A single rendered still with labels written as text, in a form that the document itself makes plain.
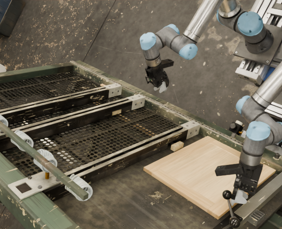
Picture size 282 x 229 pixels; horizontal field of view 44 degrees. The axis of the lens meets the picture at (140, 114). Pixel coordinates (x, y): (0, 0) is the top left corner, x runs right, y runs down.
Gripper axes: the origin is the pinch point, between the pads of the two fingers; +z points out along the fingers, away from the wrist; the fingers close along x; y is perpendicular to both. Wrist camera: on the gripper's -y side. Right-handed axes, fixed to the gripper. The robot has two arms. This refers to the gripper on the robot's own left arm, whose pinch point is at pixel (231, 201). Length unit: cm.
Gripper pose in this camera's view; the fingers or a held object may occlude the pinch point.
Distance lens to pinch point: 146.6
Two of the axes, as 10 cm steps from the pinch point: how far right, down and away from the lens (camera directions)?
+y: 9.1, 2.7, -3.2
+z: -1.2, 9.0, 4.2
